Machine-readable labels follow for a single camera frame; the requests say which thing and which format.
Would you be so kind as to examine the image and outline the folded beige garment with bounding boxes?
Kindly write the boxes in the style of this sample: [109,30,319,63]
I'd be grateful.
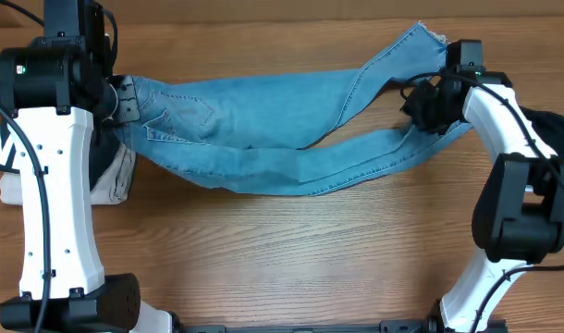
[0,143,137,205]

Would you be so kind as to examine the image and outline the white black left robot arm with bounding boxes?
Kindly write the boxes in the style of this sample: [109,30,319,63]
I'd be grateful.
[0,0,180,332]

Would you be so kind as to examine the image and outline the black garment right side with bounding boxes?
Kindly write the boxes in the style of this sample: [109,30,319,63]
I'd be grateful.
[521,106,564,158]

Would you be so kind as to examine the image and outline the blue denim jeans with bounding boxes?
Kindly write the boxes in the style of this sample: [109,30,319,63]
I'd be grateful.
[116,23,469,196]

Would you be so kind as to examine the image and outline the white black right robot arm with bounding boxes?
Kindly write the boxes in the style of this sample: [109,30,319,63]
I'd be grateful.
[401,40,564,332]

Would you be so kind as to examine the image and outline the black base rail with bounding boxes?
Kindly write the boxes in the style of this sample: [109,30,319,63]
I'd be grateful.
[170,317,509,333]

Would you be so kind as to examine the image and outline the black shirt white letters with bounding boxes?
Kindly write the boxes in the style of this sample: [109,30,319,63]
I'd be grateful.
[0,119,19,174]

